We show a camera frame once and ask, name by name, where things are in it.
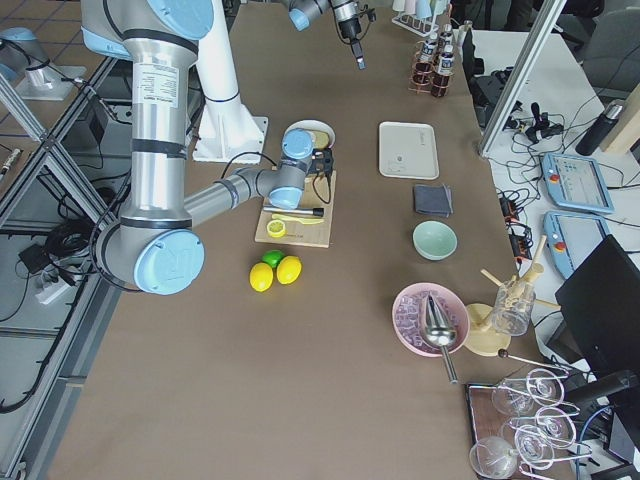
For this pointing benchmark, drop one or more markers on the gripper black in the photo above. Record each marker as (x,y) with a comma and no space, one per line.
(347,27)
(325,161)

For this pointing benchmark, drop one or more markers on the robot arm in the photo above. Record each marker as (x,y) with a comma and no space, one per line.
(152,245)
(303,12)

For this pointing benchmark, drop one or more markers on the cream rabbit tray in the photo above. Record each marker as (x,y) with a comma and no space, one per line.
(407,150)

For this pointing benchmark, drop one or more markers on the tray of wine glasses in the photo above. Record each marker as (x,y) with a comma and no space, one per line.
(529,427)

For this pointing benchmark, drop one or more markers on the bread slice on plate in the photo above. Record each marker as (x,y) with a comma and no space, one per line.
(321,139)

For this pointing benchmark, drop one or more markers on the wooden cutting board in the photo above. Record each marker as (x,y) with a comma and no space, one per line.
(317,193)

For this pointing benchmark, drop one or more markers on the white round plate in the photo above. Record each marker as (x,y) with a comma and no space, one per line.
(311,124)

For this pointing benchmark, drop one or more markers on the yellow plastic knife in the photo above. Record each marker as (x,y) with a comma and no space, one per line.
(296,219)

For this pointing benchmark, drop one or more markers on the dark bottle upper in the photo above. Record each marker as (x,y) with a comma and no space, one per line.
(425,59)

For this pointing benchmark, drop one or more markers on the dark bottle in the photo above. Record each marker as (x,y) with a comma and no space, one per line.
(445,37)
(425,59)
(443,72)

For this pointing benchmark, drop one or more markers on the half lemon slice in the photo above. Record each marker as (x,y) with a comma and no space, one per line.
(276,228)

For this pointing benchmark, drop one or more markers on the dark bottle lower right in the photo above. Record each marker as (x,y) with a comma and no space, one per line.
(445,37)

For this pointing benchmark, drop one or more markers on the dark bottle lower left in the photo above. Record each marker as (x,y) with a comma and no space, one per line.
(443,72)

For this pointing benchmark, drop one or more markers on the green lime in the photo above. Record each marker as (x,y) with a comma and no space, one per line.
(273,257)

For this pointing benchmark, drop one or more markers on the yellow lemon upper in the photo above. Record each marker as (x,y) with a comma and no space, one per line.
(288,270)

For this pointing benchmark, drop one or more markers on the yellow lemon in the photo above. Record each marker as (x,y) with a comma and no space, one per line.
(288,270)
(261,277)

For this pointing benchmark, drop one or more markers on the grey folded cloth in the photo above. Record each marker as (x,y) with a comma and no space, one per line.
(433,200)

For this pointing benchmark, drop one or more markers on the yellow lemon lower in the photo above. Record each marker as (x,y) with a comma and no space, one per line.
(261,277)

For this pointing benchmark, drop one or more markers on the mint green bowl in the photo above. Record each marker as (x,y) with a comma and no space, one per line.
(434,240)

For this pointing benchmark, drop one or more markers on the pink bowl with ice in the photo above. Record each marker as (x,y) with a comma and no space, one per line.
(406,312)

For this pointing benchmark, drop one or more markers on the steel ice scoop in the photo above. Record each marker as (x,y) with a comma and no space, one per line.
(439,333)

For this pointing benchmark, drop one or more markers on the clear glass mug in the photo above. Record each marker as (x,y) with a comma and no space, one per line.
(513,306)

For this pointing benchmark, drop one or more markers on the teach pendant far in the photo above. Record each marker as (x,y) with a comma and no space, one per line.
(576,182)

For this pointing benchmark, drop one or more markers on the teach pendant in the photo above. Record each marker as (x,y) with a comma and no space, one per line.
(576,182)
(571,237)

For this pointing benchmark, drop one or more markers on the black thermos bottle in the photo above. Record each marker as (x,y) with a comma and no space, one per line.
(596,133)

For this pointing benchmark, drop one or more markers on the teach pendant near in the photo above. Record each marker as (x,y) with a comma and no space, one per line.
(571,237)

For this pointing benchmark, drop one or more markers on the black monitor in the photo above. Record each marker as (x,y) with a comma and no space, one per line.
(600,305)

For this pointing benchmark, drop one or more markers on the copper wire bottle rack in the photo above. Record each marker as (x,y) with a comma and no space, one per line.
(422,83)

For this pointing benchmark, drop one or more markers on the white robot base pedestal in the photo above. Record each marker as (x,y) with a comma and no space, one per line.
(227,130)

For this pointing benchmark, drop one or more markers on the aluminium frame post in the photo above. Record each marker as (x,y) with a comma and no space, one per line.
(535,41)

